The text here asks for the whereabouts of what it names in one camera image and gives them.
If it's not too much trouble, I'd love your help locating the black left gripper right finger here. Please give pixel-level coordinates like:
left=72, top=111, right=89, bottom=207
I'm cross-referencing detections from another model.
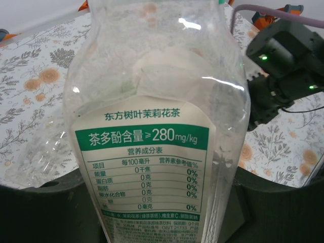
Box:
left=220, top=168, right=324, bottom=243

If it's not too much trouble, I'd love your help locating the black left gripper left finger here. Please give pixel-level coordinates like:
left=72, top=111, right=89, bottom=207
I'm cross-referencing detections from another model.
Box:
left=0, top=169, right=107, bottom=243

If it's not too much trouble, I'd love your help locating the clear unlabelled plastic bottle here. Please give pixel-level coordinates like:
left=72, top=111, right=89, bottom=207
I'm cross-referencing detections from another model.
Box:
left=5, top=121, right=78, bottom=189

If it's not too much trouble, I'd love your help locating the floral patterned table cover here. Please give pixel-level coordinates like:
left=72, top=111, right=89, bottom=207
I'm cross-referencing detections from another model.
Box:
left=0, top=5, right=324, bottom=189

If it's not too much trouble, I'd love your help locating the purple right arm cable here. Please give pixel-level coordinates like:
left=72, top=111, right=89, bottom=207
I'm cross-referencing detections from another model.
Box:
left=232, top=4, right=324, bottom=35

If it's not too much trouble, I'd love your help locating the thin black cable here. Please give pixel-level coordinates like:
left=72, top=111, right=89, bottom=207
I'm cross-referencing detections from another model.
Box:
left=281, top=105, right=324, bottom=114

